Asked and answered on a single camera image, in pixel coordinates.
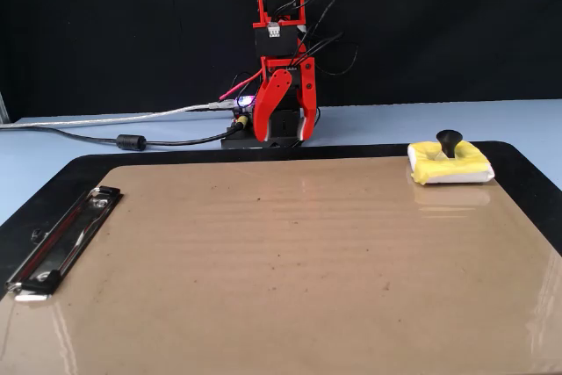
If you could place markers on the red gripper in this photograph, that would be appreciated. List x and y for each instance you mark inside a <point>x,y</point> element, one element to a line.
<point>295,85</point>

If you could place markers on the yellow sponge with black knob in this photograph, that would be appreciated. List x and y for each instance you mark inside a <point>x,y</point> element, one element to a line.
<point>456,168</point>

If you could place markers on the black base with controller board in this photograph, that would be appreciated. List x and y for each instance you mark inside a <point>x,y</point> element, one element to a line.
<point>237,141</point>

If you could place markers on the black backdrop cloth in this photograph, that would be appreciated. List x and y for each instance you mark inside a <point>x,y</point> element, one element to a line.
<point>439,19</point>

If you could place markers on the brown clipboard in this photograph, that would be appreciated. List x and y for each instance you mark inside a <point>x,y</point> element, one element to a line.
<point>307,283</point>

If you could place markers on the black mat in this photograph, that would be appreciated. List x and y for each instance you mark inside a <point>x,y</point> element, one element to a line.
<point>522,160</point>

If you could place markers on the silver metal clipboard clip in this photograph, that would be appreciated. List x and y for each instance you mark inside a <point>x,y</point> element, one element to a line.
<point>61,243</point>

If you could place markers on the grey metal post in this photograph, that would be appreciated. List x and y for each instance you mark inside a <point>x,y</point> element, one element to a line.
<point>3,109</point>

